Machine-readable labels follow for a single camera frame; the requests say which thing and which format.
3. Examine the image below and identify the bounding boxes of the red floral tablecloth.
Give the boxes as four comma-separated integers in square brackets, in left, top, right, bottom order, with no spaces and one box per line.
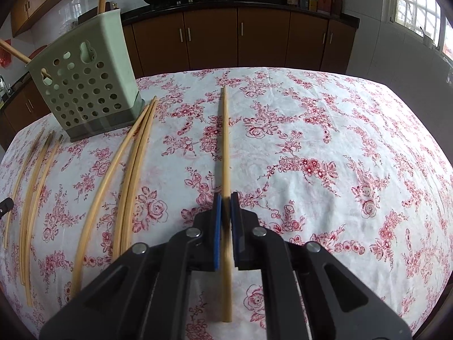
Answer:
[0,67,453,340]

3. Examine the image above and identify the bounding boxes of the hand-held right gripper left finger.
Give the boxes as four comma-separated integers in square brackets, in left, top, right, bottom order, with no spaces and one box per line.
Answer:
[39,193,222,340]

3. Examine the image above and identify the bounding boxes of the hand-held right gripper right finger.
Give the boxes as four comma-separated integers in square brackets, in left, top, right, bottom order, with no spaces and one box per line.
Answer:
[230,191,413,340]

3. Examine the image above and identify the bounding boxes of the white framed window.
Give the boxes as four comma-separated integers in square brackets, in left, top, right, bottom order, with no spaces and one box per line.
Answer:
[387,0,453,61]

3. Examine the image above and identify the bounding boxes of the brown side base cabinets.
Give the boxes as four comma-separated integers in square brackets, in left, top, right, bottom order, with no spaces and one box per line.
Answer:
[0,74,54,151]

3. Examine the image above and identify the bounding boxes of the brown lower kitchen cabinets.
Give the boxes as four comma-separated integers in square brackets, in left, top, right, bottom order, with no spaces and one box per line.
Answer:
[120,5,356,80]

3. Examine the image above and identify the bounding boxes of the black kitchen countertop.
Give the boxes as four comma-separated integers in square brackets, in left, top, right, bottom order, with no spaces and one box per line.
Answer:
[120,0,361,29]

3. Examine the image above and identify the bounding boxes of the green perforated utensil holder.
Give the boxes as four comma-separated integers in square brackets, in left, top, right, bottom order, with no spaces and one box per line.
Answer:
[25,10,146,143]

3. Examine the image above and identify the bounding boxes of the chopsticks in basket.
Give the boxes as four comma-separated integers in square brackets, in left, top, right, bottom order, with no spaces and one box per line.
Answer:
[10,0,103,38]

